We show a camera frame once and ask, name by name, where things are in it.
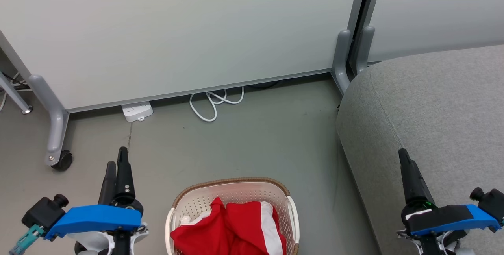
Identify metal table leg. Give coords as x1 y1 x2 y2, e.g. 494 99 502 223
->
0 72 33 115

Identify white power cable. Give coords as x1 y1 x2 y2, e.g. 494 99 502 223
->
189 86 245 123

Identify black caster wheel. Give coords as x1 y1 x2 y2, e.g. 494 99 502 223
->
51 150 73 171

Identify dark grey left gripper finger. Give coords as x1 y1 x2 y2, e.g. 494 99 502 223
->
115 147 136 199
98 161 117 205

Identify cream plastic laundry basket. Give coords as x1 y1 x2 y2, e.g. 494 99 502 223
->
165 177 300 255

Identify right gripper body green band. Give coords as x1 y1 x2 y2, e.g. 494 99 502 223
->
397 199 467 255

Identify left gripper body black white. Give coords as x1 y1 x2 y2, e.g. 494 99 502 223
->
67 193 150 255

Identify red garment striped white cuffs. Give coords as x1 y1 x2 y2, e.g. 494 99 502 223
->
170 197 237 255

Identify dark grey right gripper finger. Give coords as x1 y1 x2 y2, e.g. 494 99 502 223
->
398 148 434 205

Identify teal camera cable connector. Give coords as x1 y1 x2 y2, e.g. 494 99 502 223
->
9 225 44 255

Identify white partition panel grey frame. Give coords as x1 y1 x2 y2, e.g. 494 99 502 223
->
0 0 371 113
367 0 504 65

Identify grey fabric sofa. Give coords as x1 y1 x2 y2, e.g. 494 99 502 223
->
336 44 504 255

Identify white power strip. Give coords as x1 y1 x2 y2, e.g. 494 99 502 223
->
121 102 154 122

